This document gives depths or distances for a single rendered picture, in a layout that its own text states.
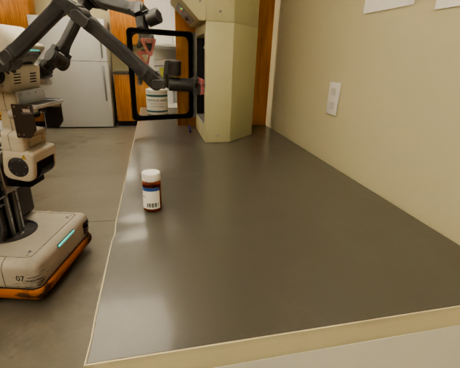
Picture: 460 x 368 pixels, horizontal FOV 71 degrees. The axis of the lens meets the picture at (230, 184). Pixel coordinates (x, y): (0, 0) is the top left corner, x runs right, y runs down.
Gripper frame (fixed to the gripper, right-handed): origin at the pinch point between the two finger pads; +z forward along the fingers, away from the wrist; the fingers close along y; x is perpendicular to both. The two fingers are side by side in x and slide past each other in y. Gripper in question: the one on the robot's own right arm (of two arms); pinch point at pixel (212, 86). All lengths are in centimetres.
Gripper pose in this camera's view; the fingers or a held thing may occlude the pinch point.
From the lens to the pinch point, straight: 151.3
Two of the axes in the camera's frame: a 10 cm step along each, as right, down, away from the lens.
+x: -0.7, 9.3, 3.6
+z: 9.7, -0.2, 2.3
